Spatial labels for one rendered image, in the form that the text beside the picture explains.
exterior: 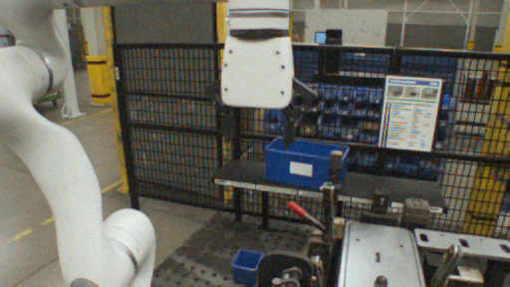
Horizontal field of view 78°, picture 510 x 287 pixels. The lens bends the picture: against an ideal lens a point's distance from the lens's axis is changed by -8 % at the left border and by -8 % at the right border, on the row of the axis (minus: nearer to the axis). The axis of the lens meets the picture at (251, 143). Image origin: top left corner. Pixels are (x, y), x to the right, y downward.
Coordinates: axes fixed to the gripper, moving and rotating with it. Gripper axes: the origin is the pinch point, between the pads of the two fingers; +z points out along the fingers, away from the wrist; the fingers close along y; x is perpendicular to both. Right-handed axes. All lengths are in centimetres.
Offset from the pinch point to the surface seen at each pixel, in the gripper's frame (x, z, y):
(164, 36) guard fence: 205, -10, -140
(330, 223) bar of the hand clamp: 33.7, 33.9, 10.6
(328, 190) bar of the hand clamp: 33.7, 24.1, 9.3
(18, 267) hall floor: 81, 145, -205
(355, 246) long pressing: 41, 45, 18
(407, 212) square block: 59, 41, 35
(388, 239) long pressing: 47, 45, 29
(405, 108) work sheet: 90, 13, 33
